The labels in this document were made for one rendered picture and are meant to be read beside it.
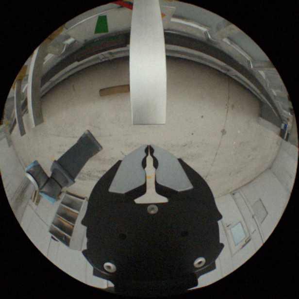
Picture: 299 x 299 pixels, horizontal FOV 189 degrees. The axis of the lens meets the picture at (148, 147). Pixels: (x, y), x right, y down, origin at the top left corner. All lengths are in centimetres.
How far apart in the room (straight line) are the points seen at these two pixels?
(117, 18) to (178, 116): 95
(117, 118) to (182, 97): 71
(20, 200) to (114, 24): 83
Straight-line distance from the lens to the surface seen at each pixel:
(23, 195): 74
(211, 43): 40
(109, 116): 103
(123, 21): 32
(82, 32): 35
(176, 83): 101
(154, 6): 16
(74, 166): 92
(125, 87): 89
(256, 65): 55
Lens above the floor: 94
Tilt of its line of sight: 61 degrees down
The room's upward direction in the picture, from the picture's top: 178 degrees clockwise
